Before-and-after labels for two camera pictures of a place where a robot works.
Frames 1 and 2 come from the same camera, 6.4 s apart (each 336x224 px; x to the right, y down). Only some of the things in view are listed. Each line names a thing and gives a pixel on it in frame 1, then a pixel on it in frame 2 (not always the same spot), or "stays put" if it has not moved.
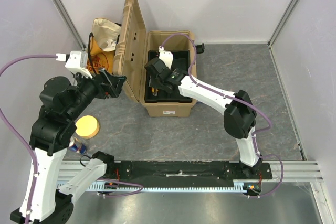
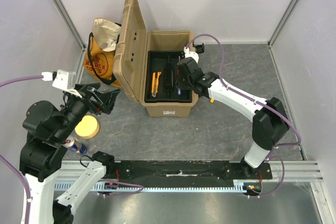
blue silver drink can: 76,146 stays put
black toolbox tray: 181,60 stays put
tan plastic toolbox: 133,43 stays put
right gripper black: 155,77 to 181,77
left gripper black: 105,90 to 107,99
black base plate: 181,173 stays put
